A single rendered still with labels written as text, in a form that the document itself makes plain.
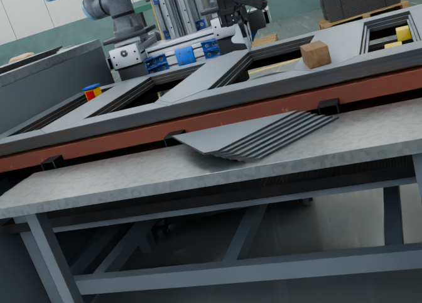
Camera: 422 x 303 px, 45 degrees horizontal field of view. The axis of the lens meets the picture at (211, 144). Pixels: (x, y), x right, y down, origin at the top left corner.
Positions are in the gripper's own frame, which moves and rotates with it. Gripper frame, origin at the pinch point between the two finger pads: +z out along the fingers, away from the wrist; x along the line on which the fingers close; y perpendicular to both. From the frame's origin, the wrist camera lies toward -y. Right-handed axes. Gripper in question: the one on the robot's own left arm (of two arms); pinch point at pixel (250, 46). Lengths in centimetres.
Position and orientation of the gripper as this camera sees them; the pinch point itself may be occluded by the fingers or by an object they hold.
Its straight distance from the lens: 175.2
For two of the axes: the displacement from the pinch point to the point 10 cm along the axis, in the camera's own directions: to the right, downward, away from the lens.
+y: -9.1, 1.7, 3.7
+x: -2.9, 3.7, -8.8
